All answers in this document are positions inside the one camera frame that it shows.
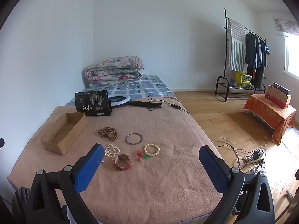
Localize patterned floor rug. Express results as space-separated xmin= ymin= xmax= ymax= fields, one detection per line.
xmin=266 ymin=166 xmax=299 ymax=220

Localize black snack bag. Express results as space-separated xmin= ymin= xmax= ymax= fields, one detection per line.
xmin=75 ymin=90 xmax=112 ymax=117

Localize wristwatch with red strap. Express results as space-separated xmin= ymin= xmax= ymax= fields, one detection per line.
xmin=112 ymin=154 xmax=132 ymax=171

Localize white power strip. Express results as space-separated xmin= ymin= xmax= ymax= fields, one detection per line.
xmin=244 ymin=156 xmax=264 ymax=165

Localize folded floral quilt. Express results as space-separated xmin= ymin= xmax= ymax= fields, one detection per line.
xmin=85 ymin=56 xmax=145 ymax=84

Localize dark metal bangle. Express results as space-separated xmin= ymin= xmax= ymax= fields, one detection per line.
xmin=126 ymin=133 xmax=142 ymax=145

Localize table with orange cloth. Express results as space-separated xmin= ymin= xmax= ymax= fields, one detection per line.
xmin=243 ymin=93 xmax=297 ymax=145

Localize ring light with black tripod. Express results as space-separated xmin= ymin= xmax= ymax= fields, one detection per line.
xmin=108 ymin=95 xmax=163 ymax=110

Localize red cord jade pendant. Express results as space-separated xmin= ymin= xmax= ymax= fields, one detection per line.
xmin=136 ymin=150 xmax=151 ymax=163

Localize patterned curtain valance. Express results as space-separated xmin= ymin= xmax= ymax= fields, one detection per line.
xmin=273 ymin=17 xmax=299 ymax=36

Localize yellow plastic crate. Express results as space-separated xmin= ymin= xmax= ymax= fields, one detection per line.
xmin=235 ymin=71 xmax=252 ymax=89

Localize brown wooden bead bracelet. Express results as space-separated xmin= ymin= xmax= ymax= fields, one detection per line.
xmin=98 ymin=127 xmax=118 ymax=142

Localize white pearl necklace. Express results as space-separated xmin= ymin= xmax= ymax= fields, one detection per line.
xmin=105 ymin=144 xmax=120 ymax=157

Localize blue plaid bed sheet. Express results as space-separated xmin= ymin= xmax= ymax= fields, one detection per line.
xmin=65 ymin=75 xmax=177 ymax=106

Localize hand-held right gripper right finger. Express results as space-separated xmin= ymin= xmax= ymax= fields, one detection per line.
xmin=199 ymin=145 xmax=275 ymax=224

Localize red flat box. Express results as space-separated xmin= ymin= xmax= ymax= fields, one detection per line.
xmin=265 ymin=93 xmax=289 ymax=109

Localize black cable with inline remote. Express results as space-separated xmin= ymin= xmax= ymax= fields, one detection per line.
xmin=147 ymin=95 xmax=188 ymax=113

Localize striped grey white towel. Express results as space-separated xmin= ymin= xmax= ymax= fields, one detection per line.
xmin=226 ymin=18 xmax=246 ymax=72

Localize window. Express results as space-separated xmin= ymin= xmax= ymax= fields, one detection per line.
xmin=284 ymin=36 xmax=299 ymax=80

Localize hanging dark clothes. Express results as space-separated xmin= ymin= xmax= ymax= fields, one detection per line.
xmin=244 ymin=32 xmax=267 ymax=88

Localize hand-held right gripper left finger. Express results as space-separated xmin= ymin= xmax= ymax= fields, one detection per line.
xmin=26 ymin=143 xmax=104 ymax=224

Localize cream bead bracelet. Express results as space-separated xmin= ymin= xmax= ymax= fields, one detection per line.
xmin=144 ymin=143 xmax=161 ymax=156

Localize loose floor cables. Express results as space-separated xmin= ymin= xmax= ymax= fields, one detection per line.
xmin=211 ymin=136 xmax=268 ymax=171

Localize tan blanket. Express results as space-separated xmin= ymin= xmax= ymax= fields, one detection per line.
xmin=7 ymin=97 xmax=225 ymax=224

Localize dark blue long box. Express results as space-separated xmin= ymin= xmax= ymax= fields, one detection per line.
xmin=272 ymin=82 xmax=291 ymax=95

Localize black metal clothes rack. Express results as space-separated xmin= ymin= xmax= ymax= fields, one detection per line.
xmin=215 ymin=8 xmax=267 ymax=102

